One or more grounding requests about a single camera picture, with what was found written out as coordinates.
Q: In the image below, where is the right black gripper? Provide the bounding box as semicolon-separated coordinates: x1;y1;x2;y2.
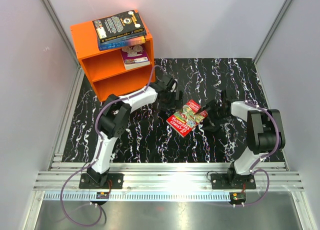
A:
197;100;230;133

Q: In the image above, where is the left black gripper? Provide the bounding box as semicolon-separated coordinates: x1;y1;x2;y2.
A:
158;91;183;114

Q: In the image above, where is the red 13-storey treehouse book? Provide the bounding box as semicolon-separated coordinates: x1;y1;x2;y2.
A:
166;99;208;138

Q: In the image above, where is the purple 117-storey treehouse book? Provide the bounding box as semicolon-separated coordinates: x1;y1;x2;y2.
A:
120;44;150;70

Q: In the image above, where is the blue Jane Eyre book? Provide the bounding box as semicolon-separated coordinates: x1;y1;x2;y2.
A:
97;36;146;51

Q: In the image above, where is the grey-blue hardcover book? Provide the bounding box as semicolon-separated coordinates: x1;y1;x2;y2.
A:
97;30;147;44

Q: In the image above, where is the black paperback book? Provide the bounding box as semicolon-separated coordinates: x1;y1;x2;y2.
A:
92;10;146;42

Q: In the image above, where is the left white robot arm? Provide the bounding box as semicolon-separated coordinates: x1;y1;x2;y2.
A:
86;75;183;189

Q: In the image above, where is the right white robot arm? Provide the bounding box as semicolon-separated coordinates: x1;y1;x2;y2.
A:
198;89;286;191

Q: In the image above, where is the orange wooden shelf cabinet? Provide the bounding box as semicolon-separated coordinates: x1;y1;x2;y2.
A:
70;16;155;102

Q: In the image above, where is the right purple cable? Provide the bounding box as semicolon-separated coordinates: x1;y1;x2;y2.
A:
243;99;281;207

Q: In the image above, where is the aluminium mounting rail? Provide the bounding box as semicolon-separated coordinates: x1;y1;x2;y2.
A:
33;162;304;202

